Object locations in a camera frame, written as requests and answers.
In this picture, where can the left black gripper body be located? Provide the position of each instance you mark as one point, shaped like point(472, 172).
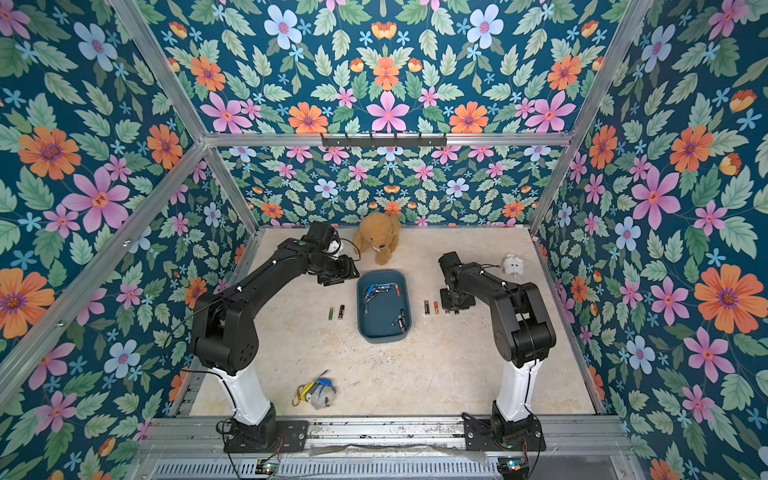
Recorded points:
point(334, 270)

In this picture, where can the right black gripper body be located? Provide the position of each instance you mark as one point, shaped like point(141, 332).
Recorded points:
point(456, 297)

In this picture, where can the teal plastic storage tray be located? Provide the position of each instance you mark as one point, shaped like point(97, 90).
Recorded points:
point(383, 308)

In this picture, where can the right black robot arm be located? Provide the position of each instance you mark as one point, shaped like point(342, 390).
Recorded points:
point(522, 329)

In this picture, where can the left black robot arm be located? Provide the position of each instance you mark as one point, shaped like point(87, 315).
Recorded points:
point(224, 336)

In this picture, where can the brown teddy bear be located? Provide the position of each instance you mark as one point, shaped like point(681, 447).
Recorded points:
point(378, 232)

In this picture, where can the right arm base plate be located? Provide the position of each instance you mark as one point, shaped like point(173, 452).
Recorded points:
point(497, 434)

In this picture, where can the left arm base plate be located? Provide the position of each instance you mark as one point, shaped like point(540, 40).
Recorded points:
point(287, 436)

